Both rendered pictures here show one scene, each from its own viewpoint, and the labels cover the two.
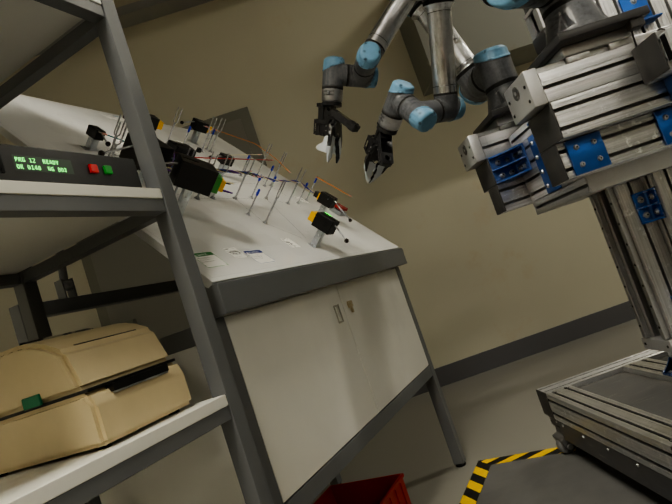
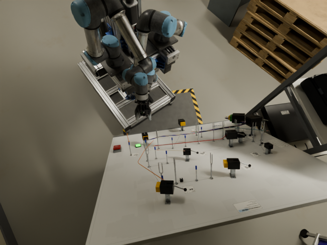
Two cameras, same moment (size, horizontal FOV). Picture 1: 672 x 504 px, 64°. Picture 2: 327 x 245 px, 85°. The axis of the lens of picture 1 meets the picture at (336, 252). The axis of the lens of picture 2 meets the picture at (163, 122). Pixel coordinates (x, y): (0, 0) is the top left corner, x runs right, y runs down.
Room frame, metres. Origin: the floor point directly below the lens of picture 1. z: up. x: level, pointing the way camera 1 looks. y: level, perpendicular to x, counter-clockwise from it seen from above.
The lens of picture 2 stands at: (2.15, 0.33, 2.37)
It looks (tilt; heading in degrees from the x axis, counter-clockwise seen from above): 67 degrees down; 225
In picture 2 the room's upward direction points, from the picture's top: 11 degrees clockwise
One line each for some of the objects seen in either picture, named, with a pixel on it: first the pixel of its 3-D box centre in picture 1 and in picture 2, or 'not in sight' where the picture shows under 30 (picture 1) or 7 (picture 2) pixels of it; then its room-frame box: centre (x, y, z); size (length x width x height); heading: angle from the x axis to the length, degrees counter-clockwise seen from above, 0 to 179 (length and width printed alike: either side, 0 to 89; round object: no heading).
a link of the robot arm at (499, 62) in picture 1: (494, 67); (110, 46); (1.81, -0.71, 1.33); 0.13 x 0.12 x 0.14; 9
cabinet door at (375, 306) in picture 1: (387, 330); not in sight; (1.88, -0.08, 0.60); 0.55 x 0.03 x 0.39; 155
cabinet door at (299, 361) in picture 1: (312, 373); not in sight; (1.38, 0.16, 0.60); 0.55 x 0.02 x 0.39; 155
